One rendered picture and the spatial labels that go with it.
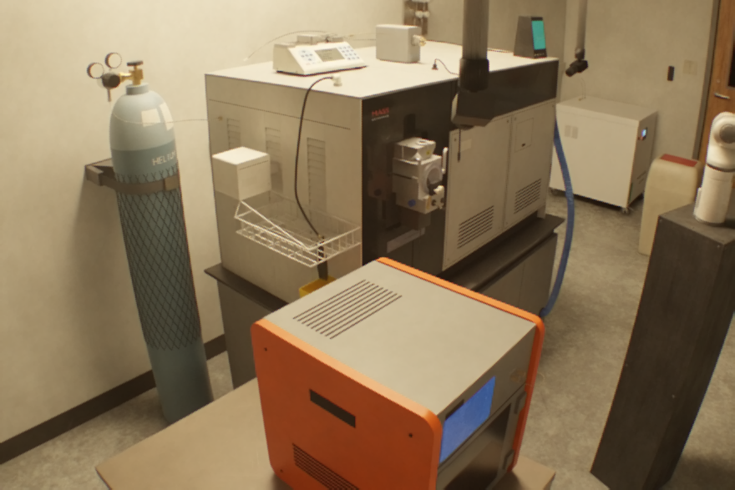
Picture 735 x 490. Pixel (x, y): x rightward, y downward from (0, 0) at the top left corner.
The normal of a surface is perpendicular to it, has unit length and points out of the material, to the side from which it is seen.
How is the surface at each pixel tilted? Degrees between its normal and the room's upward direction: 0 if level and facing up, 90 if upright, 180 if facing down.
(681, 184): 84
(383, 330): 0
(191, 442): 0
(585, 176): 90
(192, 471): 0
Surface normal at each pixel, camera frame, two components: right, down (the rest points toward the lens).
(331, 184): -0.66, 0.29
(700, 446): 0.00, -0.92
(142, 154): 0.30, 0.37
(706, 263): -0.87, 0.19
